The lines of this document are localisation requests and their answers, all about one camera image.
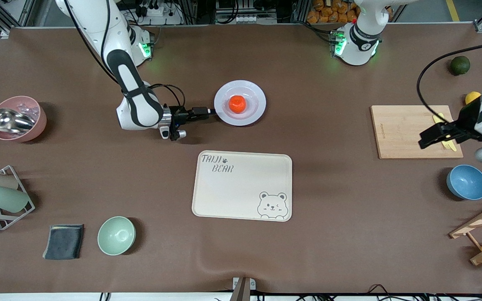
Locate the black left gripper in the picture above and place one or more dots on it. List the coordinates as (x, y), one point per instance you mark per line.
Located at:
(466, 120)

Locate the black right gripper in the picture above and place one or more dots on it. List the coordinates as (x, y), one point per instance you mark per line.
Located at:
(180, 113)

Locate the orange mandarin fruit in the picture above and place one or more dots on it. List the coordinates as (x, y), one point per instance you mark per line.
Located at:
(237, 104)

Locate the lavender round plate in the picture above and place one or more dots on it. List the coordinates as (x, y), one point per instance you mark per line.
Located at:
(253, 96)

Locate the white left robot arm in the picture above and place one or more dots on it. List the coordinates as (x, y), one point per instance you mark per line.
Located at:
(356, 50)

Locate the yellow plastic fork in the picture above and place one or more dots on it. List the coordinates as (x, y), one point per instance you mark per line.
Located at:
(436, 118)

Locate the wooden cutting board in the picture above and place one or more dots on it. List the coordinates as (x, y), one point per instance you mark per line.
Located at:
(400, 133)

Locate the yellow lemon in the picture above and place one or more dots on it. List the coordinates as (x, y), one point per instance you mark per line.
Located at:
(472, 97)

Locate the blue bowl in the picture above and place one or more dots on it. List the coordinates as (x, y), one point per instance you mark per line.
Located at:
(467, 182)

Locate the dark green avocado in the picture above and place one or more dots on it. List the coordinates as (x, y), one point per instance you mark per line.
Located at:
(460, 65)

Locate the beige bear print tray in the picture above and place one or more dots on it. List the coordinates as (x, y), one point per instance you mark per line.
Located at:
(241, 184)

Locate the wooden mug rack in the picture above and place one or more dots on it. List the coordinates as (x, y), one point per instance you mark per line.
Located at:
(481, 219)

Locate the white power strip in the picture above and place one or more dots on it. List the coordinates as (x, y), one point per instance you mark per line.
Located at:
(157, 14)

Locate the mint green bowl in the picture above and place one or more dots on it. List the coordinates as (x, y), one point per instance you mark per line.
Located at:
(116, 235)

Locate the pink bowl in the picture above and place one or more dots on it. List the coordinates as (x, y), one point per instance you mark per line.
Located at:
(38, 125)

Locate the bag of orange fruits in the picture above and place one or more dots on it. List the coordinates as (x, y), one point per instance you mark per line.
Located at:
(329, 12)

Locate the dark grey folded cloth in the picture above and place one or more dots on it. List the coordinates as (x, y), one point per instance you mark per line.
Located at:
(63, 241)

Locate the shiny metal scoop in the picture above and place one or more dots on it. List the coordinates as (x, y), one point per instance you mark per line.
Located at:
(11, 120)

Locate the mint green cup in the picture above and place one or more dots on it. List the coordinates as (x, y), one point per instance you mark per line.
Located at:
(6, 198)

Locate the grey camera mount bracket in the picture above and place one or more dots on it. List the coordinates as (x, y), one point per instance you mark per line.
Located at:
(243, 288)

